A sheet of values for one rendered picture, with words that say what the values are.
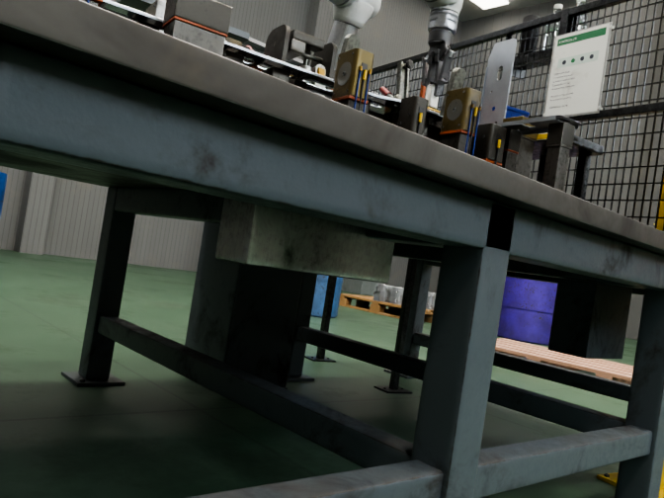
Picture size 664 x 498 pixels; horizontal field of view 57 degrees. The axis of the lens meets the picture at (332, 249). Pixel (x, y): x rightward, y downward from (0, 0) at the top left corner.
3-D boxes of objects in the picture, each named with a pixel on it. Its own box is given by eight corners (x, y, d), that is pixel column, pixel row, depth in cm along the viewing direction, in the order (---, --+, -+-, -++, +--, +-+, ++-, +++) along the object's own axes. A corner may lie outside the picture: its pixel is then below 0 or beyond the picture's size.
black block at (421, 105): (405, 206, 156) (423, 93, 157) (382, 205, 165) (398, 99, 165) (421, 208, 159) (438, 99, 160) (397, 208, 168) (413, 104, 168)
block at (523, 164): (506, 230, 187) (523, 115, 187) (486, 229, 193) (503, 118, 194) (523, 234, 191) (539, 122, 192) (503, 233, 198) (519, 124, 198)
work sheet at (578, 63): (598, 113, 201) (612, 21, 201) (541, 120, 220) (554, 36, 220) (602, 114, 202) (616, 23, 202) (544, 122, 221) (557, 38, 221)
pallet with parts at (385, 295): (334, 303, 752) (339, 277, 752) (380, 308, 809) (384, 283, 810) (411, 322, 661) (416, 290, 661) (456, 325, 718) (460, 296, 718)
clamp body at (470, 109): (456, 214, 160) (475, 84, 161) (425, 213, 170) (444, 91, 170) (472, 218, 163) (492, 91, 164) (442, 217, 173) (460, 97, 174)
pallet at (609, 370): (667, 389, 420) (669, 373, 420) (624, 396, 359) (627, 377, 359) (504, 351, 506) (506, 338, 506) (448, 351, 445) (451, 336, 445)
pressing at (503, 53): (501, 139, 197) (516, 37, 198) (474, 141, 207) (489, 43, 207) (502, 139, 197) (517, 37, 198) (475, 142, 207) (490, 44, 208)
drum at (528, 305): (511, 334, 708) (524, 248, 710) (567, 346, 659) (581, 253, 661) (478, 332, 659) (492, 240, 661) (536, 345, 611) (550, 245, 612)
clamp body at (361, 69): (340, 189, 143) (363, 43, 144) (314, 190, 153) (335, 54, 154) (363, 195, 147) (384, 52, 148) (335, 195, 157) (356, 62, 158)
